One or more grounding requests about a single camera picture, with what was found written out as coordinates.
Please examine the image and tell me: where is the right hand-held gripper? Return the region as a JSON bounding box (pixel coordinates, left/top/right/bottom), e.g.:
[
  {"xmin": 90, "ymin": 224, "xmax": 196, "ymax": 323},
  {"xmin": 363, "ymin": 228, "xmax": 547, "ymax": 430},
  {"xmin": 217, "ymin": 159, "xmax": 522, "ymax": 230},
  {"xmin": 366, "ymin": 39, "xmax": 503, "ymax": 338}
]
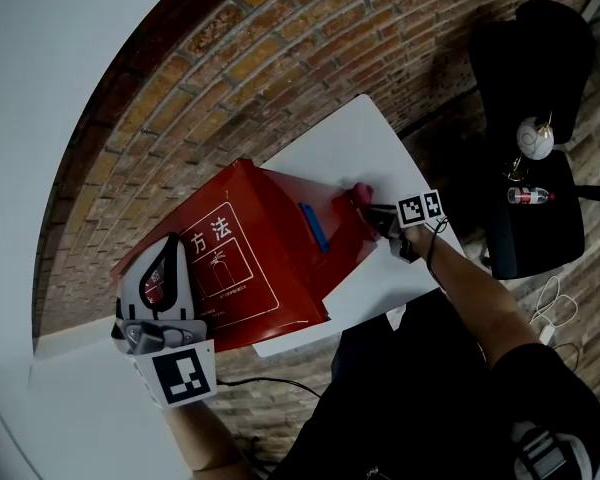
[{"xmin": 366, "ymin": 188, "xmax": 445, "ymax": 266}]

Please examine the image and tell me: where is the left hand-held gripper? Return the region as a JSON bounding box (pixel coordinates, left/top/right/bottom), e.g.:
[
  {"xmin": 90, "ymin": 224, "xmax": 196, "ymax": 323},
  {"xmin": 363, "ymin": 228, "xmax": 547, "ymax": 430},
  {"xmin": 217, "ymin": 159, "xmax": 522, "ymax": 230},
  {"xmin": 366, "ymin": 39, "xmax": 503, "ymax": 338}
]
[{"xmin": 110, "ymin": 231, "xmax": 219, "ymax": 413}]

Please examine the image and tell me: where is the pink cloth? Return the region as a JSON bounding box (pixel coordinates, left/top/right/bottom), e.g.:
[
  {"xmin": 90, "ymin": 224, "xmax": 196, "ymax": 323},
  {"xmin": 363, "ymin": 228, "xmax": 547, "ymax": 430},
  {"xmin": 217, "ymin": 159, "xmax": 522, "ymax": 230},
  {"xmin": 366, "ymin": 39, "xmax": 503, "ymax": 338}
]
[{"xmin": 349, "ymin": 181, "xmax": 381, "ymax": 242}]

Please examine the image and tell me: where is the red fire extinguisher box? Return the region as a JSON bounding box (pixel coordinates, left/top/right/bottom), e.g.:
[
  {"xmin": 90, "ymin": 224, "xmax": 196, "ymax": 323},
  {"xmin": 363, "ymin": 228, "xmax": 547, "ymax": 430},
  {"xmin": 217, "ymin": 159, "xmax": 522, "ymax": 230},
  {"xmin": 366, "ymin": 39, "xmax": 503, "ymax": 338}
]
[{"xmin": 109, "ymin": 157, "xmax": 381, "ymax": 354}]

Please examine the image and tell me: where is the person's right forearm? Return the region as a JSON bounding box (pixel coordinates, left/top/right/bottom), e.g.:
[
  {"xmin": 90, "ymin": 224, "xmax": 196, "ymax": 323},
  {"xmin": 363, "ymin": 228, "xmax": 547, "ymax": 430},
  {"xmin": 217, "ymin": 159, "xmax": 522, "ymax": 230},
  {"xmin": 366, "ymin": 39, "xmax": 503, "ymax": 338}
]
[{"xmin": 404, "ymin": 225, "xmax": 541, "ymax": 369}]

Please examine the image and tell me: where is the person's left forearm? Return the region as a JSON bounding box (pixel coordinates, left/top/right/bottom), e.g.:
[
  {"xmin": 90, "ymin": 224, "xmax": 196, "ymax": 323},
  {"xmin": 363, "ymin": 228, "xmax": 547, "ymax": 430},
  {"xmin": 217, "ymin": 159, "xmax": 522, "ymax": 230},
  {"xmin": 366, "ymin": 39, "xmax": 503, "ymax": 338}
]
[{"xmin": 167, "ymin": 400, "xmax": 256, "ymax": 480}]

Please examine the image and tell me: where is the person's right hand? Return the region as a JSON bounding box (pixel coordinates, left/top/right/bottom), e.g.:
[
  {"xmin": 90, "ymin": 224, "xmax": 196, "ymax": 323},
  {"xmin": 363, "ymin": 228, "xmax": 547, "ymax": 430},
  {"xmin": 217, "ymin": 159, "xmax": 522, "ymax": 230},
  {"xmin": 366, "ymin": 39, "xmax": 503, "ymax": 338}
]
[{"xmin": 403, "ymin": 224, "xmax": 435, "ymax": 258}]

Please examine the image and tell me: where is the gold ornament stand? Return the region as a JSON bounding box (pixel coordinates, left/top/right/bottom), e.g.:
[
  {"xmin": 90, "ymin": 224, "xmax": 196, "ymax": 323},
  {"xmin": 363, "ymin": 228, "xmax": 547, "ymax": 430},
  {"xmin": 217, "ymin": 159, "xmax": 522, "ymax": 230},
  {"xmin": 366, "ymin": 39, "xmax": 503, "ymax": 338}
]
[{"xmin": 502, "ymin": 155, "xmax": 529, "ymax": 182}]

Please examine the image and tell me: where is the plastic bottle with red label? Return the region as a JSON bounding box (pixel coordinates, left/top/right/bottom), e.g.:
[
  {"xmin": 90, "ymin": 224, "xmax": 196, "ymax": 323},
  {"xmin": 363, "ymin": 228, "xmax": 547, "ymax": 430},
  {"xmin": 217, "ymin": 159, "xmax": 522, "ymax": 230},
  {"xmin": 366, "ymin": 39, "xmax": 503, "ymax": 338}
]
[{"xmin": 507, "ymin": 185, "xmax": 556, "ymax": 205}]

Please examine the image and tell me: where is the white round ornament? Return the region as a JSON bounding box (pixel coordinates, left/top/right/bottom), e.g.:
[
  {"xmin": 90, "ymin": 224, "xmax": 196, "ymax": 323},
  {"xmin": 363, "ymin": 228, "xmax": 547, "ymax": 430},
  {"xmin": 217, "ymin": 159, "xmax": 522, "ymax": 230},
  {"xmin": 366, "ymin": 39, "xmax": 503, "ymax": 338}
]
[{"xmin": 516, "ymin": 112, "xmax": 556, "ymax": 162}]

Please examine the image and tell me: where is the person's dark shirt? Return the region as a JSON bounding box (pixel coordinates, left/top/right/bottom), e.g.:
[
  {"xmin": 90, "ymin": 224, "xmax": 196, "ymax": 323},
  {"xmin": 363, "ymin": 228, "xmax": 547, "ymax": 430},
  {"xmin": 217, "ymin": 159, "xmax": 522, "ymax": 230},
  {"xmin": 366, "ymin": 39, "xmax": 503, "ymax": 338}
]
[{"xmin": 267, "ymin": 287, "xmax": 600, "ymax": 480}]

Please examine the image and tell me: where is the black office chair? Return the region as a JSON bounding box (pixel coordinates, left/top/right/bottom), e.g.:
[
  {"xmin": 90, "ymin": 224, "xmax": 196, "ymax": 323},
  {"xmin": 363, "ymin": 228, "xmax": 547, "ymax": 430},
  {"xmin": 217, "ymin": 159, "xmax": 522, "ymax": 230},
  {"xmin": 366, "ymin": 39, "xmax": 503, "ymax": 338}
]
[{"xmin": 467, "ymin": 0, "xmax": 600, "ymax": 282}]

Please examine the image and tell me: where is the person's grey white shoe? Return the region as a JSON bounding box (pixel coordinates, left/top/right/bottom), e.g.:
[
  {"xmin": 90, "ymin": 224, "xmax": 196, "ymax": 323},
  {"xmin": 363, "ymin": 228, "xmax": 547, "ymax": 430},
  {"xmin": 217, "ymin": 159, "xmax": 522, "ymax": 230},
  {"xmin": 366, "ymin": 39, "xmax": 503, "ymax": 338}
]
[{"xmin": 509, "ymin": 420, "xmax": 600, "ymax": 480}]

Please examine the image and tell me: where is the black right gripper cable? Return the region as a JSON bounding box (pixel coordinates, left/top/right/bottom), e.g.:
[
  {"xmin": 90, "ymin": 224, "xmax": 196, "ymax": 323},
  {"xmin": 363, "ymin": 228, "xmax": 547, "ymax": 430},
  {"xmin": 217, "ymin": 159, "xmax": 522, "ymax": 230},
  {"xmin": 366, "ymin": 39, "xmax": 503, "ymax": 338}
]
[{"xmin": 424, "ymin": 215, "xmax": 491, "ymax": 369}]

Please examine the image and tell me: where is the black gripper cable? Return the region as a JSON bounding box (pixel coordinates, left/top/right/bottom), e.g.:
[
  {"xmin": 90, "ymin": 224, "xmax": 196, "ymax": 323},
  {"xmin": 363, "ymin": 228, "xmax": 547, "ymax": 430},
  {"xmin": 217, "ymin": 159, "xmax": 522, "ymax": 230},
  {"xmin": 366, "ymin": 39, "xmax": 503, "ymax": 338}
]
[
  {"xmin": 214, "ymin": 376, "xmax": 324, "ymax": 400},
  {"xmin": 424, "ymin": 215, "xmax": 491, "ymax": 369}
]

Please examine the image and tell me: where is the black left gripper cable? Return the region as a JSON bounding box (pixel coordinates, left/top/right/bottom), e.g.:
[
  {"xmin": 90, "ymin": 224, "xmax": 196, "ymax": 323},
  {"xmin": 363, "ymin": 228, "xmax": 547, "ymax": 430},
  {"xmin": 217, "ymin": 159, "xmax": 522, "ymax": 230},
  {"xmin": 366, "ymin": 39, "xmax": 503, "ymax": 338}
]
[{"xmin": 214, "ymin": 376, "xmax": 324, "ymax": 400}]

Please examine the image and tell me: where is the white floor cable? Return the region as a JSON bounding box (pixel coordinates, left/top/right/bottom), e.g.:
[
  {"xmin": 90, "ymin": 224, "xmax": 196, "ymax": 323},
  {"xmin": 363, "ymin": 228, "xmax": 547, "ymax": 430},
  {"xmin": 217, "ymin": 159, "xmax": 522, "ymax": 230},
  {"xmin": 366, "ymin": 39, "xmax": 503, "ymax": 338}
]
[{"xmin": 529, "ymin": 275, "xmax": 580, "ymax": 344}]

